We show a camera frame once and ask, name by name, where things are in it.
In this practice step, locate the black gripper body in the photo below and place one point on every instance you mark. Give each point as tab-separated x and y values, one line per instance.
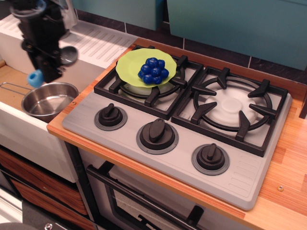
42	28

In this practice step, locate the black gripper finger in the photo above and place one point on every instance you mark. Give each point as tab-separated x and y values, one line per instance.
50	66
33	54

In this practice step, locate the grey spoon blue handle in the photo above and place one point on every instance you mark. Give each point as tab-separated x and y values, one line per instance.
68	55

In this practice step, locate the blue toy blueberry cluster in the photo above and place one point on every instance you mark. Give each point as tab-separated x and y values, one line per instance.
153	71

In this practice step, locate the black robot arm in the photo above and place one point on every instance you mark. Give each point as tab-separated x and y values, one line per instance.
31	3

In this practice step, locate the stainless steel pot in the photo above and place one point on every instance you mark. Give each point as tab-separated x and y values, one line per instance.
45	102

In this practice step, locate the white toy sink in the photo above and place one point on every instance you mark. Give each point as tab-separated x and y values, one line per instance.
28	136

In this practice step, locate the green plastic plate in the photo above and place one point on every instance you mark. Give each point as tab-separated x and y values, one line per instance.
129	65

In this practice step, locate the grey toy faucet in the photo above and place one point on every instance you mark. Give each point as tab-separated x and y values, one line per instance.
69	16

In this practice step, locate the black left stove knob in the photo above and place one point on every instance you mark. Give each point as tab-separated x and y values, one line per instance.
110	118

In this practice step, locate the black stove knob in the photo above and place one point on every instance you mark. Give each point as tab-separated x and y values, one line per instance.
210	159
110	118
157	137

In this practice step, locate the black left burner grate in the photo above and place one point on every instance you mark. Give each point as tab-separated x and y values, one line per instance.
159	101

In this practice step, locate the black burner grate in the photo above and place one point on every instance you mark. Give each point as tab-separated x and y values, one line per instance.
159	101
235	110

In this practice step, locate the black middle stove knob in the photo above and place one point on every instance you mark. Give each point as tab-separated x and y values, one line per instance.
157	137

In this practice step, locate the wooden drawer fronts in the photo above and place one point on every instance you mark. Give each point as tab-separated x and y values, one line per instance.
46	190

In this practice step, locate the black right stove knob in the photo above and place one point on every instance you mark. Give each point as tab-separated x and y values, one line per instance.
210	159

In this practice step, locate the grey toy stove top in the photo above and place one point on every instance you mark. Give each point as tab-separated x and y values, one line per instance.
239	185

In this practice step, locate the black right burner grate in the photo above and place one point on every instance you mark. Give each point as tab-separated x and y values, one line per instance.
235	110

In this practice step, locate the oven door with handle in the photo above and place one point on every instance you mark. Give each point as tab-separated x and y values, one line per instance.
135	203

